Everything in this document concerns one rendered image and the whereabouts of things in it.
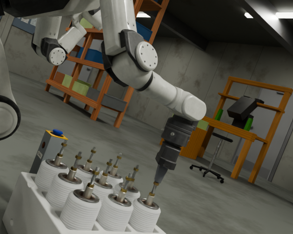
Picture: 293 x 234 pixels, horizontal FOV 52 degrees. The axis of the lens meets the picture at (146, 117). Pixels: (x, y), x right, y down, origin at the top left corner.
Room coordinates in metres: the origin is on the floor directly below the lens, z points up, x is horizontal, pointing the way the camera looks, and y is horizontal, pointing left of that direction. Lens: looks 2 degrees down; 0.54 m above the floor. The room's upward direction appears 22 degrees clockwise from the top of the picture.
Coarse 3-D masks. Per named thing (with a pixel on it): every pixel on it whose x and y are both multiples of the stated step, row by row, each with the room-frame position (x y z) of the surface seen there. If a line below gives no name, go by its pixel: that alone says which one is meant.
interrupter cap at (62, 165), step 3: (48, 159) 1.02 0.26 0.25; (51, 159) 1.03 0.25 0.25; (48, 162) 0.98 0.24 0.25; (51, 162) 1.01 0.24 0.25; (60, 162) 1.04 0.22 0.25; (51, 165) 0.98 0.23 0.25; (54, 165) 0.98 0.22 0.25; (60, 165) 1.02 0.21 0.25; (63, 165) 1.02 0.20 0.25; (66, 165) 1.03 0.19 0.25; (60, 168) 0.98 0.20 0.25; (63, 168) 0.99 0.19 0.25; (66, 168) 1.01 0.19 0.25
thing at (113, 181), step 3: (102, 171) 1.15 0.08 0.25; (99, 174) 1.15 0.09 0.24; (99, 177) 1.14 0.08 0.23; (108, 177) 1.12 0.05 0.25; (111, 177) 1.12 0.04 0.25; (108, 180) 1.12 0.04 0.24; (111, 180) 1.11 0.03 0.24; (114, 180) 1.12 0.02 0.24; (117, 180) 1.13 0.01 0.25; (120, 180) 1.14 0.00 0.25; (111, 183) 1.12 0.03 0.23; (114, 183) 1.12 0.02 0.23; (117, 183) 1.13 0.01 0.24; (114, 186) 1.12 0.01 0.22
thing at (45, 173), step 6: (42, 162) 0.99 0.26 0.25; (42, 168) 0.98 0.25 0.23; (48, 168) 0.97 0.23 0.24; (54, 168) 0.97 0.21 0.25; (42, 174) 0.97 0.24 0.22; (48, 174) 0.96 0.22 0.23; (54, 174) 0.97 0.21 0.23; (36, 180) 0.98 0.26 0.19; (42, 180) 0.97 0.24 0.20; (48, 180) 0.96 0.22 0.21; (42, 186) 0.97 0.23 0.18; (48, 186) 0.97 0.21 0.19
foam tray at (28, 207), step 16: (32, 176) 1.02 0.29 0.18; (16, 192) 1.00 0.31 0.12; (32, 192) 0.91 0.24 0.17; (16, 208) 0.96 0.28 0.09; (32, 208) 0.88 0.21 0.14; (48, 208) 0.83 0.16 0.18; (16, 224) 0.93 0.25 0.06; (32, 224) 0.85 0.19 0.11; (48, 224) 0.78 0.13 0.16; (96, 224) 0.85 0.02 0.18; (128, 224) 0.94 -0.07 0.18
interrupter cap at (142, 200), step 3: (138, 198) 0.98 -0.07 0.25; (141, 198) 1.00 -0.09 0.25; (144, 198) 1.01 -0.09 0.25; (138, 201) 0.96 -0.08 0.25; (141, 201) 0.96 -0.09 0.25; (144, 201) 0.99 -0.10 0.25; (144, 204) 0.95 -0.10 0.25; (153, 204) 0.99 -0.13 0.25; (156, 204) 1.00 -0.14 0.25; (147, 207) 0.94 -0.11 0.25; (150, 207) 0.94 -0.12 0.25; (153, 207) 0.96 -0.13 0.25; (156, 207) 0.97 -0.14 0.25
